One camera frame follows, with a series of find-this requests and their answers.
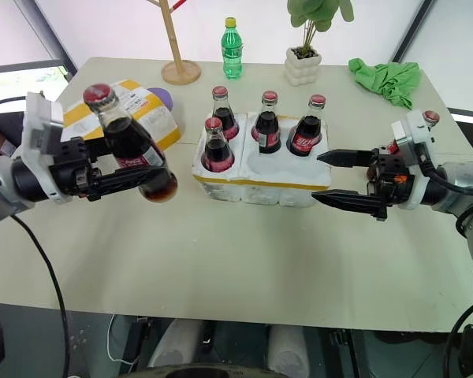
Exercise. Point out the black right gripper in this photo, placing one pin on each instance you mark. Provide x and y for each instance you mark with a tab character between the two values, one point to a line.
392	179

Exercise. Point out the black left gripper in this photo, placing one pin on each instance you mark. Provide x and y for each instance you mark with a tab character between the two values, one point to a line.
69	167

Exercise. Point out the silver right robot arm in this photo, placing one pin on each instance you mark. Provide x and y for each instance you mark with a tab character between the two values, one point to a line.
463	181

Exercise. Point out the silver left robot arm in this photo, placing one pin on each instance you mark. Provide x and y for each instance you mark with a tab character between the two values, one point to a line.
4	185

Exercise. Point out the dark rounded robot base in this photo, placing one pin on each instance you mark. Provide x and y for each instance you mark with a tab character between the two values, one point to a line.
205	373

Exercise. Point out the white foam bottle crate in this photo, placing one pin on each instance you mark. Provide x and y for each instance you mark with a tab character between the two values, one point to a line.
276	177

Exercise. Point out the yellow taped white box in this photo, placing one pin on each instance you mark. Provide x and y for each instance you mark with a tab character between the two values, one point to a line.
150	106

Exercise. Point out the purple round object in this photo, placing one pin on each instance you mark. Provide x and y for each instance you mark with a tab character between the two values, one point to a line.
163	97

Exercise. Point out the crumpled green cloth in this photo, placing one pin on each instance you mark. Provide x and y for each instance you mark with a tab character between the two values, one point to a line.
390	80

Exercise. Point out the white bubble plant pot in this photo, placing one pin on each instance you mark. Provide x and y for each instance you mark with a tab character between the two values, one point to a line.
301	69

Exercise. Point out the wooden tree stand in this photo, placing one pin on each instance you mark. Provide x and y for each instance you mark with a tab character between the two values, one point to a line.
181	71

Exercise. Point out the green leafy plant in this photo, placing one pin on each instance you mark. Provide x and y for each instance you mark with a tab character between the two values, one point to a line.
319	13

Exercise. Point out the green plastic soda bottle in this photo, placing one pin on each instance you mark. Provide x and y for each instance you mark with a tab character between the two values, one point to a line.
232	51

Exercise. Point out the white rounded robot leg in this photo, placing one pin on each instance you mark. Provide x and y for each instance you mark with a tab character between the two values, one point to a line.
287	350
175	344

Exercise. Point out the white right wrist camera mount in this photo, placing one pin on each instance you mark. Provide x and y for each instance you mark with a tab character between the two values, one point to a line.
412	136

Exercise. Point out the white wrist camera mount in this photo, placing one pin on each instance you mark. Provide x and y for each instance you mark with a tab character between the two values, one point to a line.
39	130
412	136

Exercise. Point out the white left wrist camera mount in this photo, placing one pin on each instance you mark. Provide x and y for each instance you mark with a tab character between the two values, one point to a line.
39	130

